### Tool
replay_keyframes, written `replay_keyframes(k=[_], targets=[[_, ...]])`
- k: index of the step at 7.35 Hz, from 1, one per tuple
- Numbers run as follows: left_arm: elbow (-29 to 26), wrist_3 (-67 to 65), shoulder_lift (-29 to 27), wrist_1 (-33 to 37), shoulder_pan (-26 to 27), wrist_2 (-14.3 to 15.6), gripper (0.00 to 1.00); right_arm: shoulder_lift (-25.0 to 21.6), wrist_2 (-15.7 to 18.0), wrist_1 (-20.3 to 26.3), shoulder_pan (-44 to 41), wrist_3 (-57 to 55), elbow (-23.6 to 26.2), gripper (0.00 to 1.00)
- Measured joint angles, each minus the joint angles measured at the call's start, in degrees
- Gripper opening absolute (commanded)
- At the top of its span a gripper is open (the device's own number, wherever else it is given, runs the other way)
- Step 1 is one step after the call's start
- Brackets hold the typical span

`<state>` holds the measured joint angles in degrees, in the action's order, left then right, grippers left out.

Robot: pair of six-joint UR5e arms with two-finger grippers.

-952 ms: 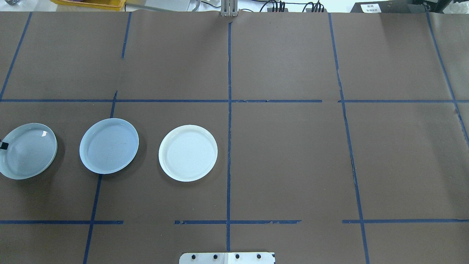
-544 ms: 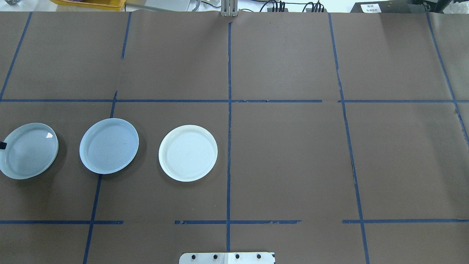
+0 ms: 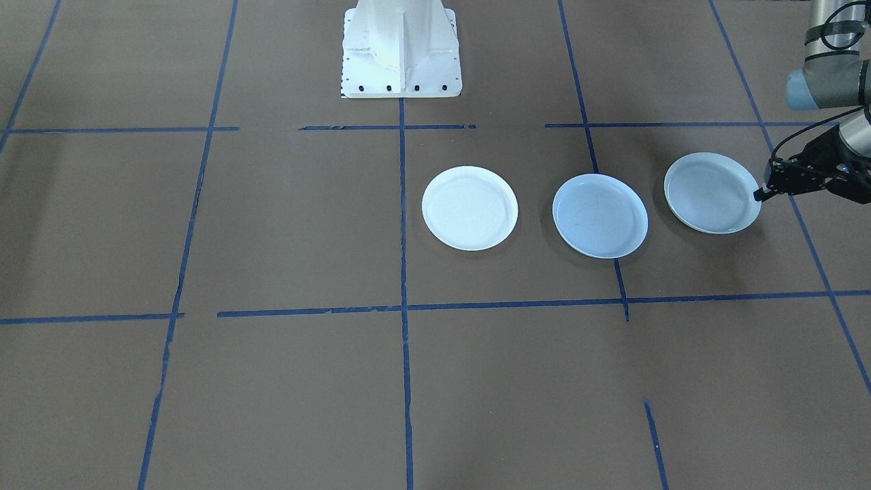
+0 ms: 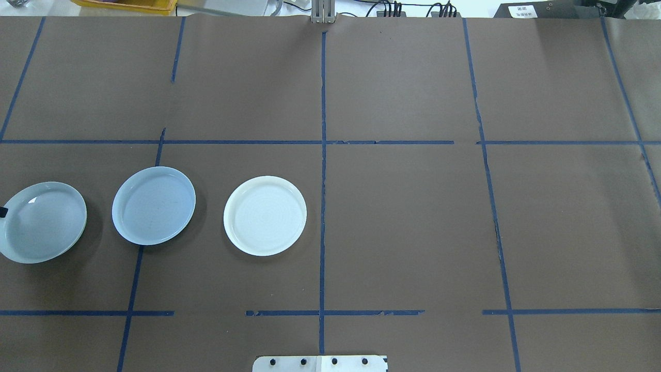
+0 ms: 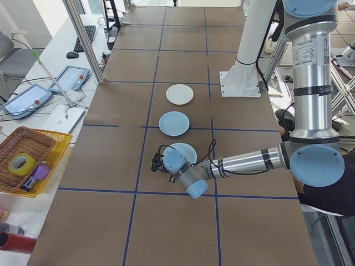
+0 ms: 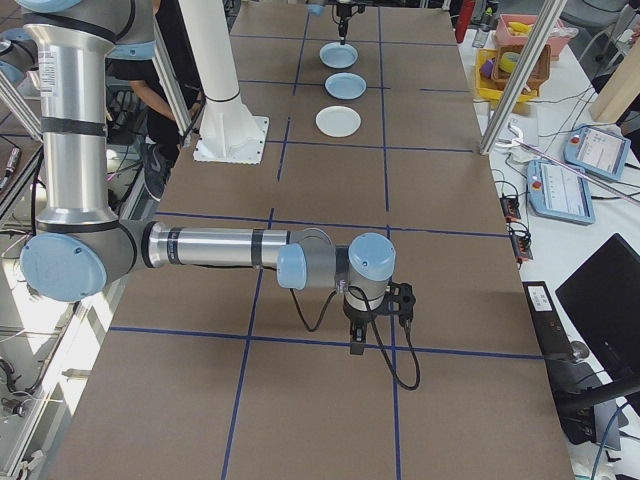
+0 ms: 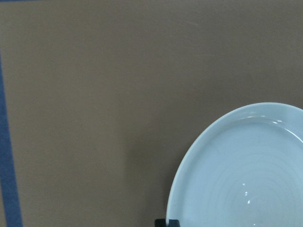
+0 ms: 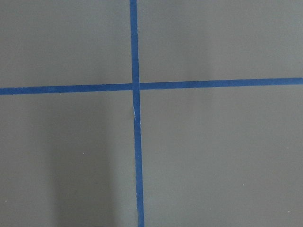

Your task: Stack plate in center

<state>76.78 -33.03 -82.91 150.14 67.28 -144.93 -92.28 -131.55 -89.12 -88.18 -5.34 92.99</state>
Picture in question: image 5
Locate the person in black shirt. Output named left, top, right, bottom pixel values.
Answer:
left=302, top=149, right=355, bottom=217

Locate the black labelled battery pack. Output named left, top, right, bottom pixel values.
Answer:
left=19, top=177, right=38, bottom=192

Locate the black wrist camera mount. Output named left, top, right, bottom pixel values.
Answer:
left=151, top=151, right=165, bottom=173

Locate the white pedestal with base plate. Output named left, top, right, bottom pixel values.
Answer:
left=219, top=0, right=281, bottom=98

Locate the grey roll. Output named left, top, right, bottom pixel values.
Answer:
left=0, top=221, right=26, bottom=235

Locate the yellow tape roll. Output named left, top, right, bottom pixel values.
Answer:
left=8, top=153, right=37, bottom=177

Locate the yellow plastic basket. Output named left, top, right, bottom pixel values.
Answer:
left=0, top=129, right=73, bottom=198

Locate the black keyboard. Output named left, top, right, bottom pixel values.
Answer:
left=73, top=25, right=97, bottom=53

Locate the black cable on pedestal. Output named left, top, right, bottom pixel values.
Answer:
left=255, top=0, right=285, bottom=92

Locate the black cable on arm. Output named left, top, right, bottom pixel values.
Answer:
left=158, top=138, right=268, bottom=181

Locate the white plate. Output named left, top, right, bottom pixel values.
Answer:
left=165, top=84, right=194, bottom=106

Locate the grey office chair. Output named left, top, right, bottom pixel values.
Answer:
left=0, top=30, right=45, bottom=81

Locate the pale blue plate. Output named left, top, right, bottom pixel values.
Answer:
left=163, top=142, right=198, bottom=167

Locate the white sneaker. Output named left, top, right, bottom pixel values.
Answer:
left=264, top=38, right=278, bottom=55

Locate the brown wicker basket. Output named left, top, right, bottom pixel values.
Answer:
left=0, top=126, right=56, bottom=192

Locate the red cylinder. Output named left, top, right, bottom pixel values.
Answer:
left=0, top=232, right=38, bottom=254

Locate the purple box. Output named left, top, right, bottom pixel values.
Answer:
left=32, top=164, right=52, bottom=181

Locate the blue teach pendant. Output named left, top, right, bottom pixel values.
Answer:
left=47, top=65, right=92, bottom=94
left=0, top=83, right=53, bottom=120

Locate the black power adapter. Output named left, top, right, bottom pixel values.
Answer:
left=106, top=27, right=119, bottom=50

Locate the silver laptop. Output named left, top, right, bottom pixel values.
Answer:
left=40, top=104, right=86, bottom=134

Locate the aluminium profile post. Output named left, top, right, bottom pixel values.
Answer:
left=62, top=0, right=105, bottom=84

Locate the metal rod with green tip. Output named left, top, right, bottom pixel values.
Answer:
left=32, top=50, right=77, bottom=109

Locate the bare person forearm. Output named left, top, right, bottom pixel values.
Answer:
left=292, top=177, right=307, bottom=195

